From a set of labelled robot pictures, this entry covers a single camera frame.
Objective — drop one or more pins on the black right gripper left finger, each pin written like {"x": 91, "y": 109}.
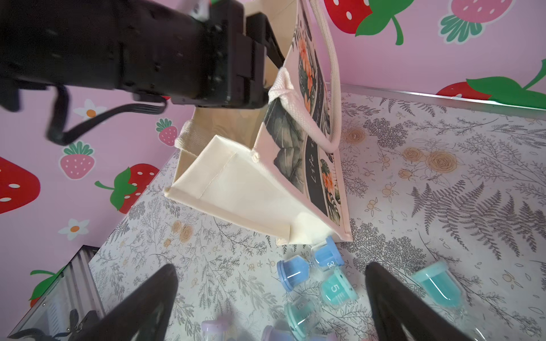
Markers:
{"x": 143, "y": 315}

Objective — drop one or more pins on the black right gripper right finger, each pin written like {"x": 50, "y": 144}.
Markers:
{"x": 396, "y": 310}

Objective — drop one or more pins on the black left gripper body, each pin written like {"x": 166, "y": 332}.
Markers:
{"x": 140, "y": 47}

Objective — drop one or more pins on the teal hourglass far right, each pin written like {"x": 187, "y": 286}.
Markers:
{"x": 440, "y": 285}

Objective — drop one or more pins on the lilac hourglass centre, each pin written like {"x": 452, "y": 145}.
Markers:
{"x": 216, "y": 330}

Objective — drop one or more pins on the teal hourglass near bag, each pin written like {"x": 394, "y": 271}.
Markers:
{"x": 303, "y": 314}

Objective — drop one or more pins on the blue hourglass near bag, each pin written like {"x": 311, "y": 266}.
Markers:
{"x": 296, "y": 270}

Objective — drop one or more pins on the blue hourglass centre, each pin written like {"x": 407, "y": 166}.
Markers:
{"x": 271, "y": 333}

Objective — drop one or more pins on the cream canvas tote bag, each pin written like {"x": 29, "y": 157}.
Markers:
{"x": 275, "y": 170}

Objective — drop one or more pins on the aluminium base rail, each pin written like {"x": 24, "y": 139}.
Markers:
{"x": 63, "y": 305}

